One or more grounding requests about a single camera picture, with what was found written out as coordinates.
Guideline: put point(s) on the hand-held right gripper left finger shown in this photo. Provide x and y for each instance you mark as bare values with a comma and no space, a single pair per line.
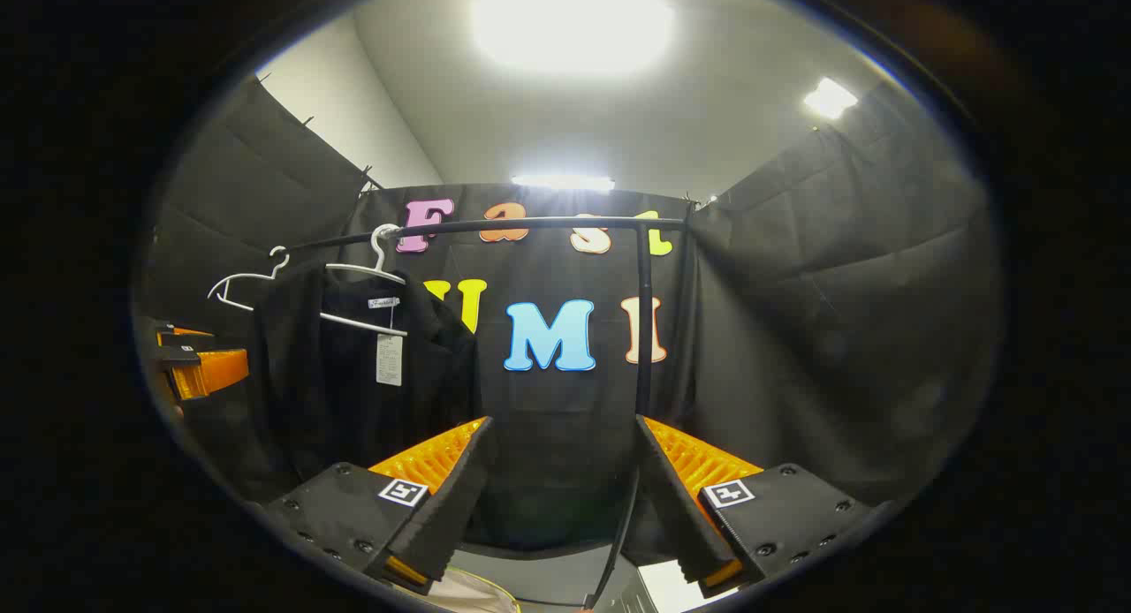
451,507

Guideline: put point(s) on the black metal clothes rack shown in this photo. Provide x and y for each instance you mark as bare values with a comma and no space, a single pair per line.
644,330

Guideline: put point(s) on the black garment with white tag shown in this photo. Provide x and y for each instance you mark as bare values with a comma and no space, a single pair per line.
336,401

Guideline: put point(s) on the long ceiling light strip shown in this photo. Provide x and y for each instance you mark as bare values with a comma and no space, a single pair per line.
563,182

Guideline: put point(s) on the small square ceiling light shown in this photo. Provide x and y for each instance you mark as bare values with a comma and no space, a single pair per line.
830,98

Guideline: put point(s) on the white flat object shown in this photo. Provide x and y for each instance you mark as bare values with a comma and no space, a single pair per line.
676,588

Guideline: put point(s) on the black backdrop cloth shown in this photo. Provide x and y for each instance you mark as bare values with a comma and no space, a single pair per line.
839,330

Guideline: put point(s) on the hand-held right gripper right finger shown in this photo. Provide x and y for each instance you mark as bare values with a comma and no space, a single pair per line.
676,507

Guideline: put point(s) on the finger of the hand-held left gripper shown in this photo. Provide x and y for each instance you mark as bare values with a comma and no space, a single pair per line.
190,332
216,370

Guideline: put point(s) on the large round ceiling light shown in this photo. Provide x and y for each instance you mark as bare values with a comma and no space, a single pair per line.
573,23

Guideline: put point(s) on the beige laundry hamper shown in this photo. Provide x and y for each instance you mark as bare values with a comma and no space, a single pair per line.
473,594

